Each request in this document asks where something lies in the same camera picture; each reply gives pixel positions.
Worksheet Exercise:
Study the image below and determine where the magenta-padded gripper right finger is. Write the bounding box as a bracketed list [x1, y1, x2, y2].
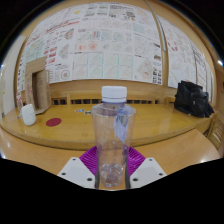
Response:
[125, 145, 168, 190]

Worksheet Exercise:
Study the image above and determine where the clear plastic water bottle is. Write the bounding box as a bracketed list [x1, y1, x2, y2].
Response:
[91, 85, 137, 190]

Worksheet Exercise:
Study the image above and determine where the flat round red coaster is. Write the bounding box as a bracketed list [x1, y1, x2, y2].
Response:
[45, 117, 63, 128]

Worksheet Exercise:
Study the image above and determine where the black bag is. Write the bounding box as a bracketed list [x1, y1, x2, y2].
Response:
[173, 80, 215, 119]

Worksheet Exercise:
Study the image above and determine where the white cup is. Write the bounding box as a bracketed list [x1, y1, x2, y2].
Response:
[21, 103, 37, 127]

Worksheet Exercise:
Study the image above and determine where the wall of paper posters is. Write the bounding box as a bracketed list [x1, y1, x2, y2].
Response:
[18, 2, 215, 94]

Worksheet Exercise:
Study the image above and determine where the wooden slotted rail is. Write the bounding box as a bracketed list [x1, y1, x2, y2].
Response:
[49, 88, 177, 106]

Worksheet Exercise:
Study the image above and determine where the wooden chair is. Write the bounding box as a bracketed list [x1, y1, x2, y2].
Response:
[206, 112, 224, 150]

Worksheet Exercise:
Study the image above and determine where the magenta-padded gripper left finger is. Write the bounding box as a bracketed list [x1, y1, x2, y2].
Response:
[57, 145, 101, 190]

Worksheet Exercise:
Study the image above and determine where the brown cardboard box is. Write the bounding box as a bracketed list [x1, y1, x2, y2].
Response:
[24, 56, 53, 115]

